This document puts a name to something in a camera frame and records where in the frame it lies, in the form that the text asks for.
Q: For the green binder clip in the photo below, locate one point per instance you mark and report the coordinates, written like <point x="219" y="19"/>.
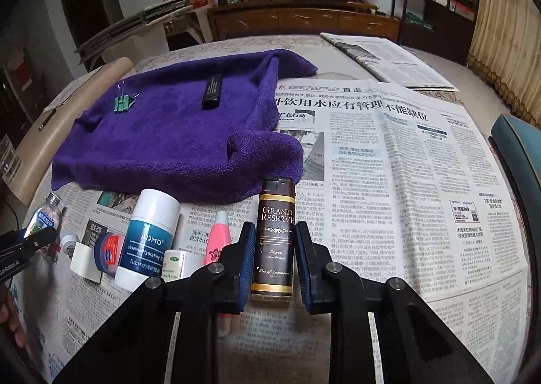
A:
<point x="124" y="101"/>

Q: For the small white cap bottle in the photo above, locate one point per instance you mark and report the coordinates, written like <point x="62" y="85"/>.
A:
<point x="67" y="239"/>

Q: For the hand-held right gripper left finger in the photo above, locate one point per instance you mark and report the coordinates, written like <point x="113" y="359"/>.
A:
<point x="244" y="270"/>

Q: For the purple towel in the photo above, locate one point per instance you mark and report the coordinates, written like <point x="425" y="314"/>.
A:
<point x="177" y="130"/>

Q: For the small red and blue jar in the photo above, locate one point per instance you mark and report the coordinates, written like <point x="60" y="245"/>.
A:
<point x="107" y="253"/>

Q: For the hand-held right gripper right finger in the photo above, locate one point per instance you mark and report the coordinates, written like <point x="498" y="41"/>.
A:
<point x="305" y="270"/>

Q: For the black remote control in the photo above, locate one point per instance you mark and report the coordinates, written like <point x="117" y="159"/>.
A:
<point x="211" y="91"/>

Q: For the clear plastic bottle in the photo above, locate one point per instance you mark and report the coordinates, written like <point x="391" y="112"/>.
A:
<point x="44" y="215"/>

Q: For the wooden sideboard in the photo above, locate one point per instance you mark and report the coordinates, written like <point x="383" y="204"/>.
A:
<point x="304" y="20"/>

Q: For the small white jar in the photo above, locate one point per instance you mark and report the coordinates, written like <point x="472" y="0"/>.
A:
<point x="177" y="265"/>

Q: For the large spread newspaper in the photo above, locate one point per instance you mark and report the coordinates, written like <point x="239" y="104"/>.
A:
<point x="401" y="181"/>

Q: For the pink bottle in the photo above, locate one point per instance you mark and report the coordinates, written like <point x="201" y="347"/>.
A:
<point x="218" y="240"/>

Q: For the person's left hand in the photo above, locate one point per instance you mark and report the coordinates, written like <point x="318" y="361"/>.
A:
<point x="10" y="320"/>

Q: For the teal chair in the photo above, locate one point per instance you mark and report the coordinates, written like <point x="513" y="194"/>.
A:
<point x="517" y="151"/>

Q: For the beige curtain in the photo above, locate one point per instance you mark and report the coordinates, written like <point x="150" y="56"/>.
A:
<point x="507" y="29"/>

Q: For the beige chair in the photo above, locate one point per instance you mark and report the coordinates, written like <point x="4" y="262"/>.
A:
<point x="55" y="126"/>

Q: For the white paper card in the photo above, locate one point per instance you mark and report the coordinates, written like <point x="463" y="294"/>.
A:
<point x="86" y="261"/>

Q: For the brown square glass bottle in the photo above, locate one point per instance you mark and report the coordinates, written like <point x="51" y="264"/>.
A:
<point x="274" y="240"/>

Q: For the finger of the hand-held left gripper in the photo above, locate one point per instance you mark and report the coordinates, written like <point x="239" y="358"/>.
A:
<point x="40" y="238"/>

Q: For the folded newspaper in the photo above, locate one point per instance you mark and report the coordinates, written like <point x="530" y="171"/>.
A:
<point x="389" y="58"/>

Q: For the white and blue lotion bottle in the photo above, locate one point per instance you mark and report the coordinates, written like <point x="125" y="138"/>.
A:
<point x="148" y="240"/>

